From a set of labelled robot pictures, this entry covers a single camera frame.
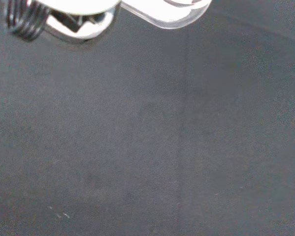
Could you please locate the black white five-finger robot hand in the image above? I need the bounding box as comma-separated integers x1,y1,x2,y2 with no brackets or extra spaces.
4,0,121,45

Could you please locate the black bench cloth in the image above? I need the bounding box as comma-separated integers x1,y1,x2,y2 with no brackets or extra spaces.
0,0,295,236

